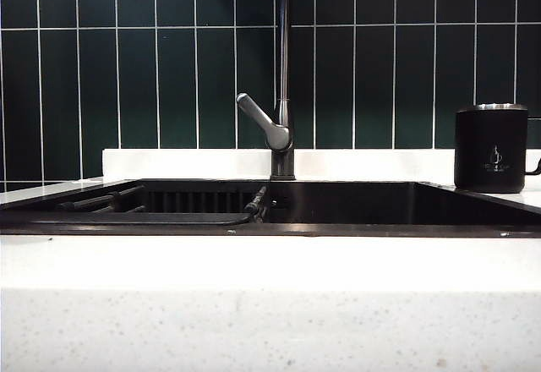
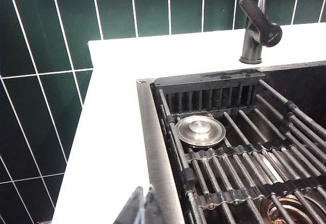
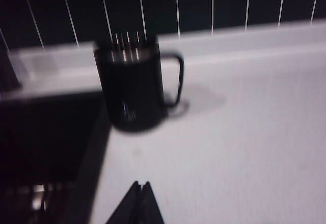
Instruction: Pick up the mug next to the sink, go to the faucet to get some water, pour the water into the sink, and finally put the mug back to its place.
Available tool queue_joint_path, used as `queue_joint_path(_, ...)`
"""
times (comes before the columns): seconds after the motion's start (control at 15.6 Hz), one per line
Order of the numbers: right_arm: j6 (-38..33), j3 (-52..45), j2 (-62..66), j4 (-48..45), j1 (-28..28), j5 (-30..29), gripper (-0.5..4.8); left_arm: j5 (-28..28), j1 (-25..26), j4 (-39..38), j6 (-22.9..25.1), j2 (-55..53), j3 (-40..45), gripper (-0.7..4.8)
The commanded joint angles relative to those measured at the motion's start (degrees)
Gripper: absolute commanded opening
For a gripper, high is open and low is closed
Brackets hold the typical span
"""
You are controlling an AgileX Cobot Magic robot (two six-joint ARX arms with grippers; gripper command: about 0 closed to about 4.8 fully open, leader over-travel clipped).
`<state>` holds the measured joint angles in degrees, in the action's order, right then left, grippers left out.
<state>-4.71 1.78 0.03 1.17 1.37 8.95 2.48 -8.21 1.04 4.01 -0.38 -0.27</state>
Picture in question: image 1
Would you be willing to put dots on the black roll-up rod rack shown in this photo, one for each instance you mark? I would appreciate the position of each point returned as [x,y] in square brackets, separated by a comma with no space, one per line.
[101,200]

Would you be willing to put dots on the black mug with steel rim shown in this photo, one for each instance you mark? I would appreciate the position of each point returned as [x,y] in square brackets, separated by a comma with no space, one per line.
[486,152]

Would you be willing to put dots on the black slotted drain basket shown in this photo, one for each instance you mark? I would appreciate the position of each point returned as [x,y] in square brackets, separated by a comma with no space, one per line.
[190,203]

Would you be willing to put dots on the black kitchen sink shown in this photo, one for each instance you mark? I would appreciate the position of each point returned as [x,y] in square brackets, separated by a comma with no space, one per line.
[380,207]

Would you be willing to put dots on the dark metal tall faucet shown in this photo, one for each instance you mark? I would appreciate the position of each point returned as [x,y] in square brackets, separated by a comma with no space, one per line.
[282,50]

